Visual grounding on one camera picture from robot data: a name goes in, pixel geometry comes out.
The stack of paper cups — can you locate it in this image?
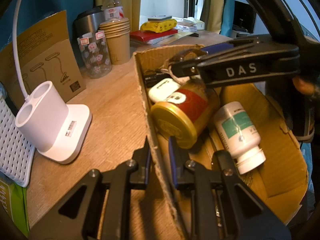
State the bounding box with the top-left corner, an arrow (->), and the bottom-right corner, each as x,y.
99,17 -> 131,65

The white perforated plastic basket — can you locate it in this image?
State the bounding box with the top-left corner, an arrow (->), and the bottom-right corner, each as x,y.
0,96 -> 35,187

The white pill bottle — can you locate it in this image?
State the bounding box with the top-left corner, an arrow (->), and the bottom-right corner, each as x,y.
213,101 -> 266,174

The black usb drive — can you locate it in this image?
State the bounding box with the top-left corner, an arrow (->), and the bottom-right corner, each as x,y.
144,72 -> 170,88

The yellow tissue pack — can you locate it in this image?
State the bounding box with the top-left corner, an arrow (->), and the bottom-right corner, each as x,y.
140,19 -> 177,33

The red book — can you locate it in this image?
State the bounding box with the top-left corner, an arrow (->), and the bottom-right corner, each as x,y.
130,29 -> 178,45

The steel thermos mug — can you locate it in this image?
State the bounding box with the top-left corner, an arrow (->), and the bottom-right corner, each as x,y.
72,5 -> 105,67

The white desk lamp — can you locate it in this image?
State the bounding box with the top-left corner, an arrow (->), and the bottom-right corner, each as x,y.
12,0 -> 92,165

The clear plastic water bottle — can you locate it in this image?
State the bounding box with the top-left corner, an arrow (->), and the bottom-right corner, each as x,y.
101,0 -> 124,21

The patterned glass jar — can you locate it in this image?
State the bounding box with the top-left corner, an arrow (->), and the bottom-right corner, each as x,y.
77,30 -> 112,79

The grey white flat box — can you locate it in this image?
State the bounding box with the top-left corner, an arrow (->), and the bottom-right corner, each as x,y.
148,15 -> 172,22

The right hand in glove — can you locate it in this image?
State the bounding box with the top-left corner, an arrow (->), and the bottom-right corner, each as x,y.
283,75 -> 319,142

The brown leather wristwatch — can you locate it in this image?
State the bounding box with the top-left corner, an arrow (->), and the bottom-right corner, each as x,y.
159,49 -> 208,85

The white earbuds case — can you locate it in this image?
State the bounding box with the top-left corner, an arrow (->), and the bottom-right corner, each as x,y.
148,78 -> 181,103

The white paper boxes pile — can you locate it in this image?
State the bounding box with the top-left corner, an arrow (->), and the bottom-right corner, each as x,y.
174,17 -> 205,33

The black monitor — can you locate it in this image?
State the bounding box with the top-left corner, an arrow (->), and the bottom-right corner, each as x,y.
233,1 -> 256,34

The green box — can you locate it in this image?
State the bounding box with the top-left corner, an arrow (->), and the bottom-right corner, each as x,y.
0,173 -> 30,237

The red gold tin can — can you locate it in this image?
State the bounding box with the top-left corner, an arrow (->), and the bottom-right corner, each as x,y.
151,79 -> 220,149

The brown cardboard lamp package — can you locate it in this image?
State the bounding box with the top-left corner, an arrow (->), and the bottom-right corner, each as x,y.
0,10 -> 87,110

